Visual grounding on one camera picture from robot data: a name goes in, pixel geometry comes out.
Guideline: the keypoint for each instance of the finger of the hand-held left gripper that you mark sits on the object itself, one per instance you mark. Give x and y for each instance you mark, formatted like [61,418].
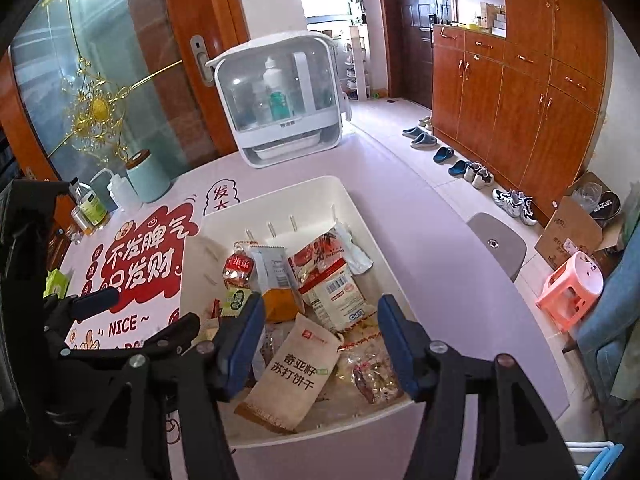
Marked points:
[160,335]
[95,300]

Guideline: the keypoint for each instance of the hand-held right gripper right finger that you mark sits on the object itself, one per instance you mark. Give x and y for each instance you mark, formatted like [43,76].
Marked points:
[397,347]

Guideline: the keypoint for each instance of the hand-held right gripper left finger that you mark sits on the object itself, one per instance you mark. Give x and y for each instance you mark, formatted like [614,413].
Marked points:
[240,347]

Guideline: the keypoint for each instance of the clear tray of beige snacks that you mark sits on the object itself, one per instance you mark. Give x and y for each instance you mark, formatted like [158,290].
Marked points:
[364,342]

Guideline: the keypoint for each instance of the clear dark red snack packet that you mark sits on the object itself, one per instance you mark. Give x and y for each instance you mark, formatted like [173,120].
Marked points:
[372,380]

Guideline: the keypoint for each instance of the small green snack packet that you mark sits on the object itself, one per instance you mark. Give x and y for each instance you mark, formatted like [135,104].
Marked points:
[236,302]

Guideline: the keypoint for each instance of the orange white snack packet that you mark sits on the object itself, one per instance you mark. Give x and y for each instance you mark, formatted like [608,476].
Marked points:
[280,305]

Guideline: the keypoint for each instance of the brown cracker packet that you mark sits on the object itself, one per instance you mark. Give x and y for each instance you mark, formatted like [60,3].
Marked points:
[295,375]

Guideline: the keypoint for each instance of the white barcode snack packet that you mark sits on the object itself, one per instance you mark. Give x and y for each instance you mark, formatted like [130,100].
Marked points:
[335,295]

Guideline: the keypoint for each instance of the white red snack bag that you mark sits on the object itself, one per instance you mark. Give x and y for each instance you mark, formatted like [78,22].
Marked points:
[312,257]

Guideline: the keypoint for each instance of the white plastic storage bin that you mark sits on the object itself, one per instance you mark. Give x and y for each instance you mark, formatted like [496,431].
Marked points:
[320,205]

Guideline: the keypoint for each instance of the green tissue box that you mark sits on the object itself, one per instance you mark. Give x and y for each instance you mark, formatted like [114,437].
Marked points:
[56,284]

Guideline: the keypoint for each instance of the small glass jar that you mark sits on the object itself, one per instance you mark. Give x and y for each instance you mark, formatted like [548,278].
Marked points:
[80,220]

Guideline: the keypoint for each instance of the clear bottle green label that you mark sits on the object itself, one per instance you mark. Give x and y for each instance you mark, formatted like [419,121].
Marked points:
[92,207]

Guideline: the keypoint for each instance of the white squeeze bottle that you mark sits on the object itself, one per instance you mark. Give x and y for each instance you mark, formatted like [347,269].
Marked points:
[120,195]

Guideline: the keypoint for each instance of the light blue canister wooden lid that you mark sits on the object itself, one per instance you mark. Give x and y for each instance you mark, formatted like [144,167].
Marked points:
[150,180]

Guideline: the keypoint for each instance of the grey chair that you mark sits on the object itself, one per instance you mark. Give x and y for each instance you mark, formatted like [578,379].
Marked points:
[495,242]

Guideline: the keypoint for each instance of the pink plastic stool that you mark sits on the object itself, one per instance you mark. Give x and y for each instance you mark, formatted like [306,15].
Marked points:
[570,290]

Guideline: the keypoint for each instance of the cardboard box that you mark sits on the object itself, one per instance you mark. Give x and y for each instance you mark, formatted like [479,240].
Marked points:
[567,232]

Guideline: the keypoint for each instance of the row of shoes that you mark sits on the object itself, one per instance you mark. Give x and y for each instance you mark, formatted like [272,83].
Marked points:
[422,140]

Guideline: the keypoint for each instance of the blue cloth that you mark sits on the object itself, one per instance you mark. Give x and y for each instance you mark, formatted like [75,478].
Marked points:
[607,320]

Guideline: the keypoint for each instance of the glass door gold ornament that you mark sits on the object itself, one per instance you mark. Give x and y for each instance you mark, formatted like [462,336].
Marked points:
[100,60]

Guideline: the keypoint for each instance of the light blue plastic object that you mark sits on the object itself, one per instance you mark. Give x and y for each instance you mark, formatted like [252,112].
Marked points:
[602,462]

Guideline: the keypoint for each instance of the clear plastic bag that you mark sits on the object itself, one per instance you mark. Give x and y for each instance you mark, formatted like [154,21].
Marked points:
[585,196]

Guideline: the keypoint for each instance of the black round container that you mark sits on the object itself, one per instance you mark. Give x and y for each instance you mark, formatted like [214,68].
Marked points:
[606,205]

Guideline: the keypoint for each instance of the wooden cabinet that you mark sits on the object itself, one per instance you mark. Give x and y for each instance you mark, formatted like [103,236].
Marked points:
[525,110]

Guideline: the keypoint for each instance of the white organizer box clear window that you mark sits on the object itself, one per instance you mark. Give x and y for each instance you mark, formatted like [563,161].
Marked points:
[320,85]

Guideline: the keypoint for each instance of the white shoe rack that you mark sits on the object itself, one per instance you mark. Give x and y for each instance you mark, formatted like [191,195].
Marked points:
[357,65]

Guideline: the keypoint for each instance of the dark brown door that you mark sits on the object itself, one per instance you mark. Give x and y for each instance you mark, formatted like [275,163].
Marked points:
[407,50]

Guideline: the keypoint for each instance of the stack of small boxes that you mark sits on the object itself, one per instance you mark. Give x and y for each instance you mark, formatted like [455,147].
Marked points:
[492,19]

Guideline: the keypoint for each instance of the grey hanging garment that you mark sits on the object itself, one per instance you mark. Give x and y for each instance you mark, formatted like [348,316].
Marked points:
[355,2]

